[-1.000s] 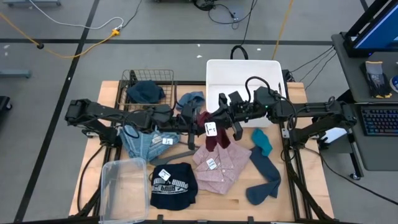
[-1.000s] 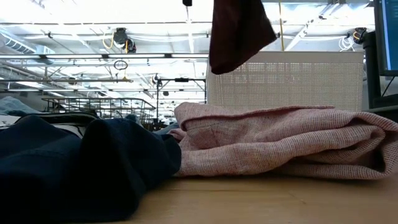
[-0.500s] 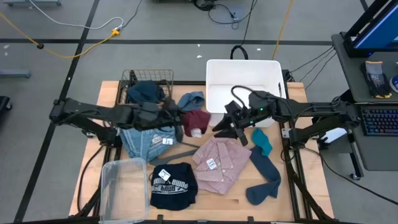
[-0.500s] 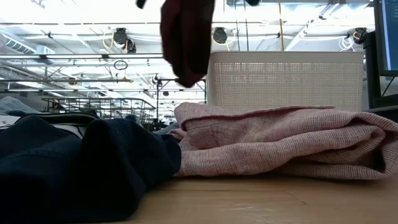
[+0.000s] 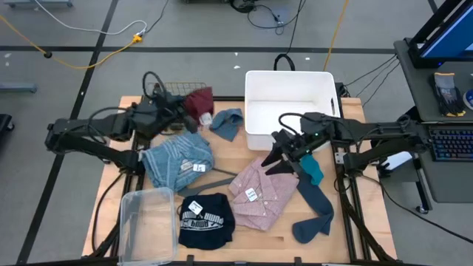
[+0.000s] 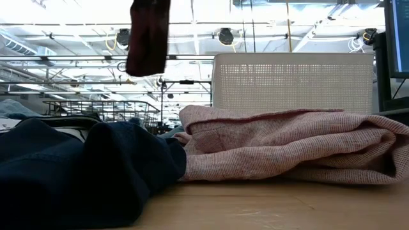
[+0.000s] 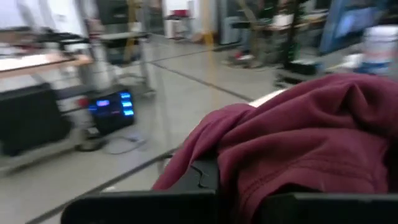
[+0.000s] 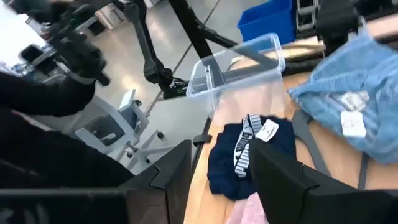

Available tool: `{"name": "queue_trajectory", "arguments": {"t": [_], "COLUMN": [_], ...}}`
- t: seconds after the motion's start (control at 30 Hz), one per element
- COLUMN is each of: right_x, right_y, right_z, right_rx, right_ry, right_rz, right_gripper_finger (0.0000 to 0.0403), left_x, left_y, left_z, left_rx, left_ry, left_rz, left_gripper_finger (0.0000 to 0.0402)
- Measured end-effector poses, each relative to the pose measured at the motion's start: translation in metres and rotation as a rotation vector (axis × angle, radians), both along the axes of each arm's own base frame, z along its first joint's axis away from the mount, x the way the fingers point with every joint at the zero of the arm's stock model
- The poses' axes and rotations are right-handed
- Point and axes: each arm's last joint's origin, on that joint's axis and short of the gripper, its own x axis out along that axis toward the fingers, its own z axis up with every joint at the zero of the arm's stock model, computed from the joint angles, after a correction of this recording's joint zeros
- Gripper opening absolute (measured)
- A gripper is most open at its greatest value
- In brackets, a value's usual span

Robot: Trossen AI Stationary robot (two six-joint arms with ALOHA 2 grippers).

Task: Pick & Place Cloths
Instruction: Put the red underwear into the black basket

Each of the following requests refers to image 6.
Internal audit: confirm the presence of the teal cloth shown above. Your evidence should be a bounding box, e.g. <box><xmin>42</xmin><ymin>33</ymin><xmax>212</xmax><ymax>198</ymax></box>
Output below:
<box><xmin>158</xmin><ymin>125</ymin><xmax>185</xmax><ymax>139</ymax></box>

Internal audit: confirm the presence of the maroon cloth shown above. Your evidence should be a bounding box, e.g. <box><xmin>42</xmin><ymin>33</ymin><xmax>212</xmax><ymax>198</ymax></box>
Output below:
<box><xmin>125</xmin><ymin>0</ymin><xmax>172</xmax><ymax>77</ymax></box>

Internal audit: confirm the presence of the navy Puma print garment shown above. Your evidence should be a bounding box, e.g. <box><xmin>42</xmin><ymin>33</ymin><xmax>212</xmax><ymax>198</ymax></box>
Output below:
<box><xmin>0</xmin><ymin>115</ymin><xmax>188</xmax><ymax>230</ymax></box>

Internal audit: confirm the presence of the pink button-up shirt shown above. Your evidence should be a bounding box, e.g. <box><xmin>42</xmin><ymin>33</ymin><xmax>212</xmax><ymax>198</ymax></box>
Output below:
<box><xmin>174</xmin><ymin>104</ymin><xmax>409</xmax><ymax>185</ymax></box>

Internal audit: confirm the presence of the white perforated plastic basket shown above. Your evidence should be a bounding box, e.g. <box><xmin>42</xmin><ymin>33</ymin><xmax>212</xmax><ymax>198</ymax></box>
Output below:
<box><xmin>212</xmin><ymin>52</ymin><xmax>375</xmax><ymax>115</ymax></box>

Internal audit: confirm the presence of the computer monitor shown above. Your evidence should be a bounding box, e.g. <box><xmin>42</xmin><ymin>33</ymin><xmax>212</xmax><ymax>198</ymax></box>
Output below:
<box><xmin>383</xmin><ymin>0</ymin><xmax>409</xmax><ymax>80</ymax></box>

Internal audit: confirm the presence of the black background rig frame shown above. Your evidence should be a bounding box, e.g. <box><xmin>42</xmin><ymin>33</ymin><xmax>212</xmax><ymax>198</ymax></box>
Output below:
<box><xmin>159</xmin><ymin>79</ymin><xmax>213</xmax><ymax>108</ymax></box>

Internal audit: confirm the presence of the black ceiling cable reel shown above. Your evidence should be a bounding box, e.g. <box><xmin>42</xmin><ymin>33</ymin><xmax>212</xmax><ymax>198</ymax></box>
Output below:
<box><xmin>115</xmin><ymin>27</ymin><xmax>131</xmax><ymax>48</ymax></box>
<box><xmin>218</xmin><ymin>27</ymin><xmax>235</xmax><ymax>46</ymax></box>
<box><xmin>363</xmin><ymin>27</ymin><xmax>378</xmax><ymax>46</ymax></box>

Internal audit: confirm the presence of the black wire basket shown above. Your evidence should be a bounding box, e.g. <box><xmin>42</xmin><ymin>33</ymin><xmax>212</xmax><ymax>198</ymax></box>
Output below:
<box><xmin>42</xmin><ymin>100</ymin><xmax>161</xmax><ymax>134</ymax></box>

